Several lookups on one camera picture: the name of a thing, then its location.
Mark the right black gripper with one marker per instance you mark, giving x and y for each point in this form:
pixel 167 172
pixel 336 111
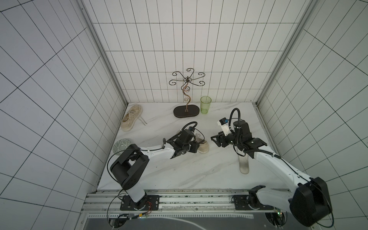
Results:
pixel 221 139

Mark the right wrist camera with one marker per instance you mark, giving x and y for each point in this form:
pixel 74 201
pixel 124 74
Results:
pixel 224 124

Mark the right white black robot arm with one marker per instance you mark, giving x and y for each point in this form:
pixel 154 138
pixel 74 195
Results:
pixel 306 198

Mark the green translucent plastic cup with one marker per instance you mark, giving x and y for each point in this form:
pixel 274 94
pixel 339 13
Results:
pixel 205 102

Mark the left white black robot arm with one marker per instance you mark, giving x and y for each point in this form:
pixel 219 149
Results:
pixel 130 165

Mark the copper wire jewelry stand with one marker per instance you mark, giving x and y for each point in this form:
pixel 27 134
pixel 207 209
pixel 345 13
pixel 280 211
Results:
pixel 187 110

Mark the aluminium rail frame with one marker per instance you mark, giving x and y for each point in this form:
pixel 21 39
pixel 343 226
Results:
pixel 108 205

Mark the beige lace sneaker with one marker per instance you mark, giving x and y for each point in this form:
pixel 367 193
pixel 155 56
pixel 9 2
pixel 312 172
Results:
pixel 188 141
pixel 130 118

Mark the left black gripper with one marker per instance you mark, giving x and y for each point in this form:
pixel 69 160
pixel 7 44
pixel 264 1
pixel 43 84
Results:
pixel 194 147

